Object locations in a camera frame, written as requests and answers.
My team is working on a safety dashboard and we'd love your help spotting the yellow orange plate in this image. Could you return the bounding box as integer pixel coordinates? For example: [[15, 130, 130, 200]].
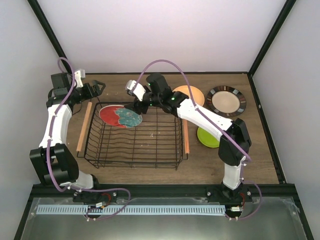
[[173, 85, 205, 106]]

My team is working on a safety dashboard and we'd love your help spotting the lime green plate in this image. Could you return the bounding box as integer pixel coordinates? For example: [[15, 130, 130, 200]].
[[196, 127, 220, 148]]

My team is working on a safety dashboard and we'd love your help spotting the black rimmed cream plate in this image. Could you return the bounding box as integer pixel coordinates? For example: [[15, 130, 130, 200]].
[[205, 85, 247, 118]]

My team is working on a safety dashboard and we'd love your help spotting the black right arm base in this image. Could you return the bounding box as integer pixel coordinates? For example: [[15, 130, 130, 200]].
[[205, 183, 252, 219]]

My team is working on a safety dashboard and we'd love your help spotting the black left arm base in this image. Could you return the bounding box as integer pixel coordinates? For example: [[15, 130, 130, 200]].
[[72, 190, 118, 204]]

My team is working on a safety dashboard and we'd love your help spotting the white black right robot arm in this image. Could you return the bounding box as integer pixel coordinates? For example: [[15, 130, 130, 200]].
[[125, 73, 252, 202]]

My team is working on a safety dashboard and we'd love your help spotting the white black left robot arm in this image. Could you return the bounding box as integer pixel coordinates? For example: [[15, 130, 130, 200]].
[[29, 69, 106, 202]]

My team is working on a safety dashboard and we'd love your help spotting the red teal patterned plate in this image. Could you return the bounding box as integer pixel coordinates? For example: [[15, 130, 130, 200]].
[[99, 105, 143, 129]]

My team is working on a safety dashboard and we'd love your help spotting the clear plastic sheet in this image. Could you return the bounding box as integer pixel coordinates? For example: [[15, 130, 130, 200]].
[[22, 197, 306, 240]]

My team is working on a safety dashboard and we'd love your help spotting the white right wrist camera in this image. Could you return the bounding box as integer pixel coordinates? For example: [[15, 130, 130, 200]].
[[125, 80, 146, 102]]

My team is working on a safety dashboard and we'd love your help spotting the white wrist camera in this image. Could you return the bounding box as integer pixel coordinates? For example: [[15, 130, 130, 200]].
[[125, 80, 146, 102], [74, 69, 86, 88]]

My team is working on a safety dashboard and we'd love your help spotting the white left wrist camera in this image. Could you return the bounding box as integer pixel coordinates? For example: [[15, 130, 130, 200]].
[[74, 69, 86, 88]]

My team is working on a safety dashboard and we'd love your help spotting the left wooden rack handle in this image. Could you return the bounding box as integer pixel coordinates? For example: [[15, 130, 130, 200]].
[[76, 101, 93, 153]]

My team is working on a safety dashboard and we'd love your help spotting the wooden rack handle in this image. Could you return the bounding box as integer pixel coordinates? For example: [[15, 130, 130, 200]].
[[76, 101, 93, 153], [182, 119, 190, 154]]

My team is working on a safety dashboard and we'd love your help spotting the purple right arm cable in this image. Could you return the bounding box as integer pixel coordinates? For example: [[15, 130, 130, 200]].
[[132, 59, 262, 221]]

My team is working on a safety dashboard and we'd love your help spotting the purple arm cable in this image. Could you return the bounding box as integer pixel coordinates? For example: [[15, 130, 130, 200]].
[[57, 57, 132, 222], [132, 59, 262, 221]]

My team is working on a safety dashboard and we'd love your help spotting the black wire dish rack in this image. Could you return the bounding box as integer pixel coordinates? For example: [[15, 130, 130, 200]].
[[82, 102, 188, 169]]

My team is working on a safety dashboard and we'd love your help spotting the right wooden rack handle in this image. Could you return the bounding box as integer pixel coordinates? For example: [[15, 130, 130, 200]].
[[182, 119, 190, 154]]

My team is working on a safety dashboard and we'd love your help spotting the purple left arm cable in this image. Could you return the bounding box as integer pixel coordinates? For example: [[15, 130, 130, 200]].
[[57, 57, 132, 222]]

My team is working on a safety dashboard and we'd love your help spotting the light blue slotted cable duct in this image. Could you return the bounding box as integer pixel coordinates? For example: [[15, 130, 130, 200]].
[[35, 204, 226, 216]]

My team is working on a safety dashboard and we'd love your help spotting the black aluminium frame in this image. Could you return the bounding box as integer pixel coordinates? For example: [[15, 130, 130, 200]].
[[14, 0, 314, 240]]

